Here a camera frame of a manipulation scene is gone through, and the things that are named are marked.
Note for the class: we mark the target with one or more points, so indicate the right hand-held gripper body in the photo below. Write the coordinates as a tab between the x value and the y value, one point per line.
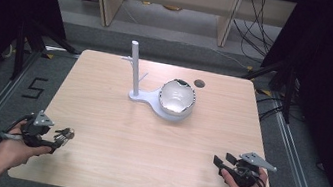
248	174

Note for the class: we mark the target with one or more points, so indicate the person's left hand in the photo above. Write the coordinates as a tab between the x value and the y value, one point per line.
11	151

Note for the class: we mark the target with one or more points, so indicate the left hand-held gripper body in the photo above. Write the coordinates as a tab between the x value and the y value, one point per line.
34	130

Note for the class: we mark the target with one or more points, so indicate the black metal stand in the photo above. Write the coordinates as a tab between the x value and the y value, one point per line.
20	50
288	92

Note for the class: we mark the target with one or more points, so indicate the white stand with post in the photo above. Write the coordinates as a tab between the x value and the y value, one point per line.
136	78

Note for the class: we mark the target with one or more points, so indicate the round dark table grommet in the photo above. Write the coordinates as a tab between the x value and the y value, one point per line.
199	83

